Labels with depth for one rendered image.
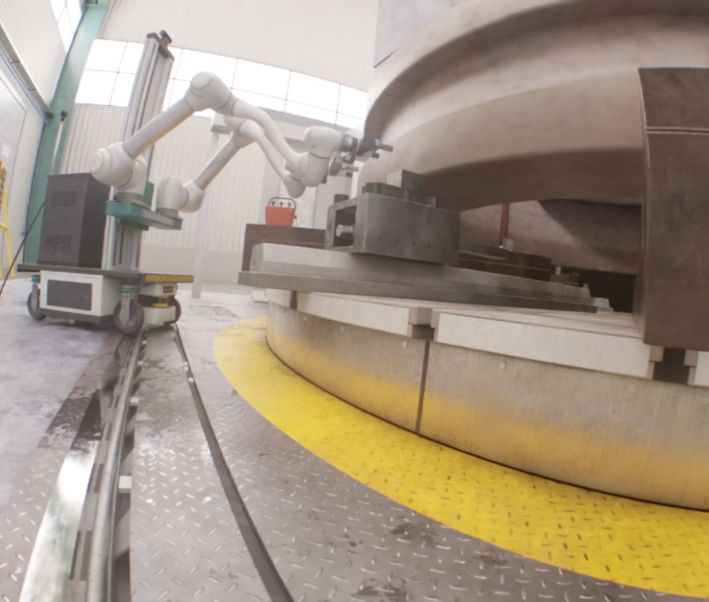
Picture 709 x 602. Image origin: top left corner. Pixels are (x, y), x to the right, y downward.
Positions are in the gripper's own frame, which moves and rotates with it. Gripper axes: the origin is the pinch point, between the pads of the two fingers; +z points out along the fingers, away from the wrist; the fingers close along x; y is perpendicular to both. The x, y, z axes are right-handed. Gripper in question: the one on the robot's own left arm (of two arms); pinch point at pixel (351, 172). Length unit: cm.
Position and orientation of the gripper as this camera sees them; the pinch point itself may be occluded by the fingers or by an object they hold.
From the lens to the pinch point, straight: 232.6
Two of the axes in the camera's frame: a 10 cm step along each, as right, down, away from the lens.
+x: -2.7, -0.6, 9.6
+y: 0.9, -10.0, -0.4
